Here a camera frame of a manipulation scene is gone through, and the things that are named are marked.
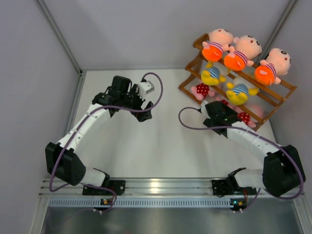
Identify pink pig doll facing up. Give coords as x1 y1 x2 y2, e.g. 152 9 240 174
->
191 83 215 101

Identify brown wooden toy shelf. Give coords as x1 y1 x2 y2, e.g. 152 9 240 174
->
178 34 297 131

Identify aluminium mounting rail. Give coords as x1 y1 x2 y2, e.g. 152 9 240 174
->
39 177 303 196

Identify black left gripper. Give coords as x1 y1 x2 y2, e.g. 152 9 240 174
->
120 84 152 121

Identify large boy doll orange shorts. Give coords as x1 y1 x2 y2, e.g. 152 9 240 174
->
202 28 234 62

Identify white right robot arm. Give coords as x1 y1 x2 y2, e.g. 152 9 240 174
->
199 101 305 198

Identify boy doll orange shorts front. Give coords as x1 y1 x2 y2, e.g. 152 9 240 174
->
254 48 291 86

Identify grey slotted cable duct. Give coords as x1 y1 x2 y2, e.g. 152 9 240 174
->
49 197 236 208

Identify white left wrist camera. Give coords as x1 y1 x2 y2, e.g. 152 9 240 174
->
138 81 155 100

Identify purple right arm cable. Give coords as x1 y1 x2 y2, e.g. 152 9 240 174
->
178 107 305 200

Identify pink pig doll front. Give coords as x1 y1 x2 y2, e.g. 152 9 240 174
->
215 96 242 113

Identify yellow doll blue striped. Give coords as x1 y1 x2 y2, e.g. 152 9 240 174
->
201 62 230 86
226 77 259 106

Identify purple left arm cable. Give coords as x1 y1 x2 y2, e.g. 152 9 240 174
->
49 72 163 193

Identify pink pig doll back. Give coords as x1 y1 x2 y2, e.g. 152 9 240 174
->
235 104 264 128

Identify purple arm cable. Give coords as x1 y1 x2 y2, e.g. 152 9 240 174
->
178 107 305 200
49 72 163 193

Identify yellow doll blue striped front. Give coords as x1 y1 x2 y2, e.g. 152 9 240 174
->
201 62 230 86

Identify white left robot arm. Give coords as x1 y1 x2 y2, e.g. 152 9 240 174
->
45 76 155 195

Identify pink pig doll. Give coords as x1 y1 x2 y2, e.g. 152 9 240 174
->
235 104 264 128
215 96 242 113

